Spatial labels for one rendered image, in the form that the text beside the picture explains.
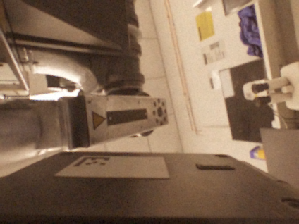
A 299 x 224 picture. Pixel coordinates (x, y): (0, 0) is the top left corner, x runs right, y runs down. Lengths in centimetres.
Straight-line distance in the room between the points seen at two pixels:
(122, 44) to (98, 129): 20
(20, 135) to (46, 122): 3
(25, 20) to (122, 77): 22
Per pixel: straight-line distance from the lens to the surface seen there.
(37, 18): 29
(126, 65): 43
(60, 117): 26
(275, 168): 133
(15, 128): 27
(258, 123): 165
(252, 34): 152
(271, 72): 144
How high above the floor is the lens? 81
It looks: 56 degrees up
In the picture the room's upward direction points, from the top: 97 degrees counter-clockwise
